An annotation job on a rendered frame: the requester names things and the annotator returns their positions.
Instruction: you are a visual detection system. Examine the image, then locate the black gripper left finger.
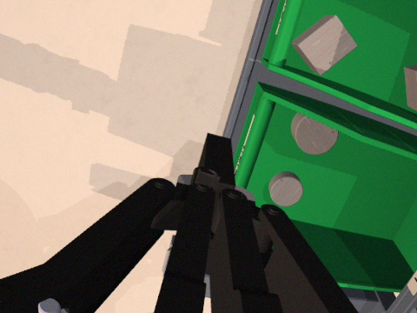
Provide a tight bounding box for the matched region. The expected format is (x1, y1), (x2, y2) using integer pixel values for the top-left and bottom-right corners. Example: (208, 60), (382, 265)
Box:
(0, 133), (221, 313)

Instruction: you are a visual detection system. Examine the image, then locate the green open-front bin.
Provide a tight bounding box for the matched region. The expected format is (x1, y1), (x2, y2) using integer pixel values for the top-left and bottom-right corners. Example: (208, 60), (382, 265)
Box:
(233, 82), (417, 293)
(261, 0), (417, 130)

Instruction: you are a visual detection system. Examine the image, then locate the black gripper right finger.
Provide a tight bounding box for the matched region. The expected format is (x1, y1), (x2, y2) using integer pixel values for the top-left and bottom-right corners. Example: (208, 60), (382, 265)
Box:
(208, 136), (359, 313)

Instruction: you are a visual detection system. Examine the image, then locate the grey metal disc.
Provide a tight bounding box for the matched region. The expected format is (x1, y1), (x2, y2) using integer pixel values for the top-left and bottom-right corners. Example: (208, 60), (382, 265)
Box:
(291, 112), (339, 155)
(268, 171), (303, 207)

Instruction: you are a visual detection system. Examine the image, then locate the grey storage shelf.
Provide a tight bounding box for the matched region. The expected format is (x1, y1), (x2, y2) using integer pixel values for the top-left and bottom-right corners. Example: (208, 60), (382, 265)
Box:
(222, 0), (417, 313)

